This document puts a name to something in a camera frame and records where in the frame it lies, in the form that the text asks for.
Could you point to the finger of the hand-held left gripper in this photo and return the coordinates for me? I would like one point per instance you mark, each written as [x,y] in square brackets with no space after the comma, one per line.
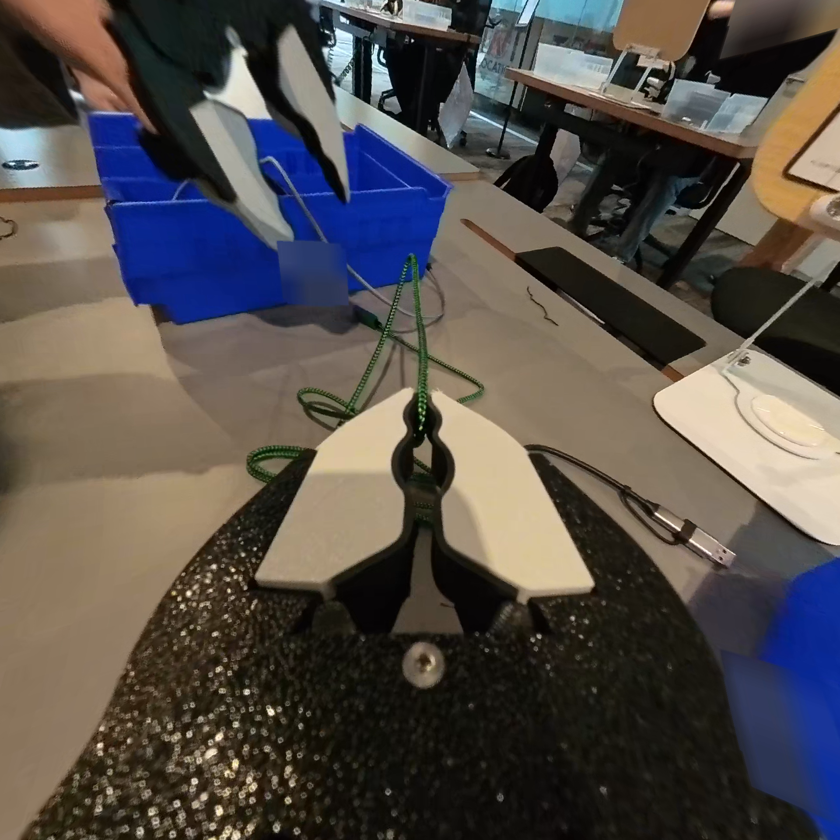
[249,184]
[315,111]

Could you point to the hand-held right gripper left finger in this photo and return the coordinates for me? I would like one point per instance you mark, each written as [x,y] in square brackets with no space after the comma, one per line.
[328,512]

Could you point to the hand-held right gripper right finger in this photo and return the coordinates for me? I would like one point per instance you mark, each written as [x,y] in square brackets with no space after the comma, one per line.
[512,512]

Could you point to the person's left hand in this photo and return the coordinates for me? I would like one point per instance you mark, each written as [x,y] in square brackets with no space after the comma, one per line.
[85,52]

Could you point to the blue plastic storage bin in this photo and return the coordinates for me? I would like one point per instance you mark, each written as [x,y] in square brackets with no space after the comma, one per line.
[817,610]
[197,262]

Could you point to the wooden office desk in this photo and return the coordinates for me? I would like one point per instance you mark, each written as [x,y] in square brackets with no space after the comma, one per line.
[407,23]
[630,108]

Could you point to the white plastic bag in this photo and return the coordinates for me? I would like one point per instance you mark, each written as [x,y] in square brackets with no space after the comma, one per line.
[457,105]

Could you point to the dark twist tie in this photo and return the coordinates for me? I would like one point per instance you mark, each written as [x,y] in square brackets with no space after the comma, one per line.
[541,307]

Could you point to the white lamp stand base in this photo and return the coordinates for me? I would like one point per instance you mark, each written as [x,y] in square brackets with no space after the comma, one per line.
[722,433]

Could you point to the black backpack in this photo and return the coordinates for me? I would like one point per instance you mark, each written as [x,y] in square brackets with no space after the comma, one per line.
[528,184]

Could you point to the black mat on table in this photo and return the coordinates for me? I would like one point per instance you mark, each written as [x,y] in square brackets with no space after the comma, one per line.
[610,302]

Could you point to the clear plastic box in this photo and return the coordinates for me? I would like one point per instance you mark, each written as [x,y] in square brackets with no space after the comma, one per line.
[689,102]
[741,115]
[574,65]

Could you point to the wooden sign board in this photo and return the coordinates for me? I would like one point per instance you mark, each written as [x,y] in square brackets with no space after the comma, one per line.
[663,26]
[774,157]

